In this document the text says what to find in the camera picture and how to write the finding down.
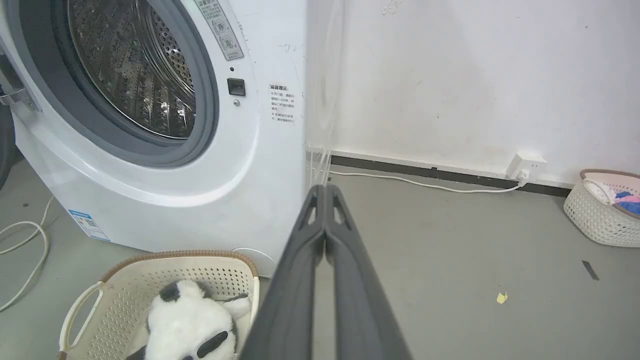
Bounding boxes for clothes in woven basket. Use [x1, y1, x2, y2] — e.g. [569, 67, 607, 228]
[584, 179, 640, 217]

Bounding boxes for white power socket box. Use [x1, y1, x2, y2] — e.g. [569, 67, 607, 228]
[506, 152, 548, 182]

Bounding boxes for black and white panda plush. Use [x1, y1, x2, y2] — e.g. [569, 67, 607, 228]
[125, 279, 252, 360]

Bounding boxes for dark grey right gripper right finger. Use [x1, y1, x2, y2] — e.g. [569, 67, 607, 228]
[325, 184, 413, 360]

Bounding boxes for cream perforated laundry basket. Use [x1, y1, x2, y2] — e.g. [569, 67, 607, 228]
[57, 250, 261, 360]

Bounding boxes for white hose on floor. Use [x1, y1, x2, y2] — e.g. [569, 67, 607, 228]
[0, 196, 55, 313]

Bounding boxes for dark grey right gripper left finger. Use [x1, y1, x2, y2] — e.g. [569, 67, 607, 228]
[239, 184, 327, 360]

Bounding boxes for white front-load washing machine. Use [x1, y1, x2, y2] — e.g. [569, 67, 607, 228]
[0, 0, 346, 278]

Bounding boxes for white woven basket with clothes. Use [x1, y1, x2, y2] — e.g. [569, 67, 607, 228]
[563, 169, 640, 248]

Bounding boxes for white power cable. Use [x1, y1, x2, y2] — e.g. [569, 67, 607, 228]
[327, 170, 530, 194]

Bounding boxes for washing machine door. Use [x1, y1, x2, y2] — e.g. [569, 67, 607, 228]
[0, 35, 41, 191]

